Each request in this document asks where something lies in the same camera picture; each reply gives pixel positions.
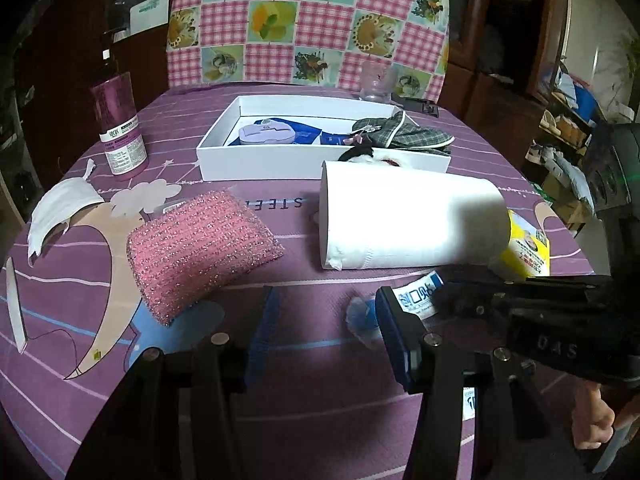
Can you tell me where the white plush toy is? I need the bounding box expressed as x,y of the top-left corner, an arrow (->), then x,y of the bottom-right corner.
338,145 -> 400,167

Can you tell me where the blue printed sachet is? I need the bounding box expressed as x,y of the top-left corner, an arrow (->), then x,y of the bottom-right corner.
320,131 -> 362,146

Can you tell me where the grey plaid cloth pouch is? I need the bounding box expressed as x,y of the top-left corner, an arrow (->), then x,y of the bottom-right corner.
346,110 -> 454,154

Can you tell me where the purple striped tablecloth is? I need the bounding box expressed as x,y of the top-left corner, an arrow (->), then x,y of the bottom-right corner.
0,81 -> 597,480

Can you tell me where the white paper towel roll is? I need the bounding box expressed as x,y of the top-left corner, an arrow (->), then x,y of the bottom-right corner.
319,162 -> 510,271

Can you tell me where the dark wooden cabinet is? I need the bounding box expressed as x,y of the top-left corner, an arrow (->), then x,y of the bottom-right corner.
438,0 -> 568,167

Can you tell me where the purple labelled bottle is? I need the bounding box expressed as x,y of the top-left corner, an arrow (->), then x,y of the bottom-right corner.
91,72 -> 149,180

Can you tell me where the clear drinking glass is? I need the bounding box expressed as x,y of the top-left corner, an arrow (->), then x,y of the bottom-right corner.
359,61 -> 397,103

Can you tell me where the person's right hand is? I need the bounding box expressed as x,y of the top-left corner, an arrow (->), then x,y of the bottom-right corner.
572,380 -> 639,451

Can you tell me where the yellow tissue packet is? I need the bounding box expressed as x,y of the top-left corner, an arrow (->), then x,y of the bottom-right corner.
490,209 -> 550,281

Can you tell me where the white face mask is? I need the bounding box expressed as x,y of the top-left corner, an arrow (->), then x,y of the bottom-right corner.
27,158 -> 104,266

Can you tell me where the blue pack with lilac pad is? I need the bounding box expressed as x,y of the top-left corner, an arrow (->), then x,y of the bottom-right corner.
229,118 -> 322,146

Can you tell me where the white shallow box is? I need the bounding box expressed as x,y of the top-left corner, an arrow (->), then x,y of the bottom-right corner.
195,94 -> 452,182

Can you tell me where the pink checkered patchwork chair cover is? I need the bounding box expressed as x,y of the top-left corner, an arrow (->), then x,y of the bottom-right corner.
167,0 -> 449,101

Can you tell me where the pink sparkly sponge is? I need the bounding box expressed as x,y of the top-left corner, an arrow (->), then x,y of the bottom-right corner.
127,190 -> 285,326

